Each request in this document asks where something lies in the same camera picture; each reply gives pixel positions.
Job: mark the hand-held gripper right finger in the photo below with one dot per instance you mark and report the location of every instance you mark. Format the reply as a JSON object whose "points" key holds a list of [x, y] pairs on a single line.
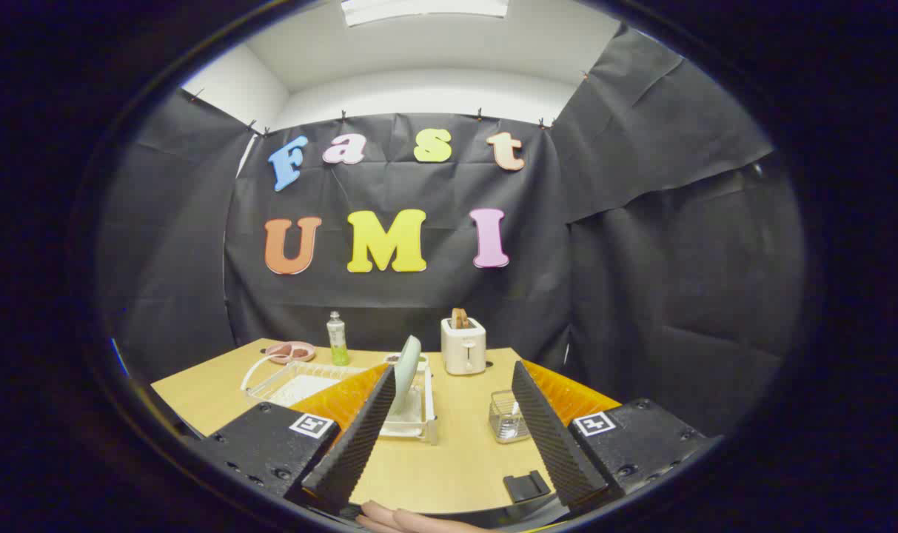
{"points": [[552, 437]]}

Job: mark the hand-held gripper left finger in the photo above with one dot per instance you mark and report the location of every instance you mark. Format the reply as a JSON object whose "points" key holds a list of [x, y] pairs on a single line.
{"points": [[360, 437]]}

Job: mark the pale green plate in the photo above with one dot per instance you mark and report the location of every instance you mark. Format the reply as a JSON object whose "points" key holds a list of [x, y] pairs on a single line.
{"points": [[408, 370]]}

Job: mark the pink dish with food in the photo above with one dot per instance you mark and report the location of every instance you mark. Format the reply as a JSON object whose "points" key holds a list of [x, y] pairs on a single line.
{"points": [[291, 352]]}

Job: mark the black table clamp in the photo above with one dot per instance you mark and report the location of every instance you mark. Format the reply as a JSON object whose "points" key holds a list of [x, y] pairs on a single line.
{"points": [[526, 486]]}

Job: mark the white divided tray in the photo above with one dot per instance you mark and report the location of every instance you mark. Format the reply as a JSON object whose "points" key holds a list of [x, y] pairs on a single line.
{"points": [[391, 358]]}

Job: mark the clear bottle with green liquid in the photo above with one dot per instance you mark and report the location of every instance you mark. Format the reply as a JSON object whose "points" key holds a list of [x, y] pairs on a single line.
{"points": [[337, 344]]}

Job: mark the cream toaster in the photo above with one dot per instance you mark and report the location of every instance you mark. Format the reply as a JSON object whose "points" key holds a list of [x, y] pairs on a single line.
{"points": [[463, 348]]}

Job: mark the brown bread slice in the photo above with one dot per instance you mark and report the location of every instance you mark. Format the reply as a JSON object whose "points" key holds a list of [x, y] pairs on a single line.
{"points": [[460, 318]]}

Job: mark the black backdrop cloth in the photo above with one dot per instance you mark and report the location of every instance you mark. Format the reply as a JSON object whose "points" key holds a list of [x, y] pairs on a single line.
{"points": [[434, 296]]}

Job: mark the ceiling light panel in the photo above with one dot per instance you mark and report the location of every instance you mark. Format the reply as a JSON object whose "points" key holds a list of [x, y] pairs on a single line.
{"points": [[423, 9]]}

